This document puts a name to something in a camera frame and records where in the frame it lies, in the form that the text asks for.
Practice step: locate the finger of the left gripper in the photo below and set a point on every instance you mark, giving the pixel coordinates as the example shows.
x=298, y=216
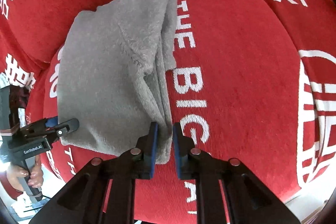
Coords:
x=51, y=122
x=67, y=127

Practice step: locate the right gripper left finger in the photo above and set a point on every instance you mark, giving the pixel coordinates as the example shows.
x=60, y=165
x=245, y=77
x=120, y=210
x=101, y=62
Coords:
x=103, y=191

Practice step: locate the grey fleece garment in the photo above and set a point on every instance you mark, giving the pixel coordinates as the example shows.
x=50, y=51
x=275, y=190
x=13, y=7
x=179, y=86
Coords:
x=112, y=75

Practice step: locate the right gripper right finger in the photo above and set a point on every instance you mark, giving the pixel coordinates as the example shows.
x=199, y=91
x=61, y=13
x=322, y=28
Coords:
x=227, y=191

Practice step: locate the person's left hand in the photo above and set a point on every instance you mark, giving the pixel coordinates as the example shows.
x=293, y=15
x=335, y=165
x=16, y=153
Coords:
x=35, y=176

